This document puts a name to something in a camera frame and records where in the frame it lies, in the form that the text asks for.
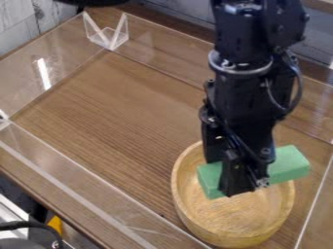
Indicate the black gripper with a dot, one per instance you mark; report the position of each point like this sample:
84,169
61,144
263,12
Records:
242,109

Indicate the green rectangular block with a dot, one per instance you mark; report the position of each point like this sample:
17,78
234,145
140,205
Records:
289,167

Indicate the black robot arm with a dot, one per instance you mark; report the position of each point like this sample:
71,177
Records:
254,33

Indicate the brown wooden bowl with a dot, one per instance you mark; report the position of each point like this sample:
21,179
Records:
227,222

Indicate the yellow warning sticker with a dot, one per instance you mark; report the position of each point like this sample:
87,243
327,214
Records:
55,223

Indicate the clear acrylic enclosure wall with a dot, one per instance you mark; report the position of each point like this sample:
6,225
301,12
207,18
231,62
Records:
97,121

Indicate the clear acrylic corner bracket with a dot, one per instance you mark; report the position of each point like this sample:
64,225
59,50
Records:
107,37

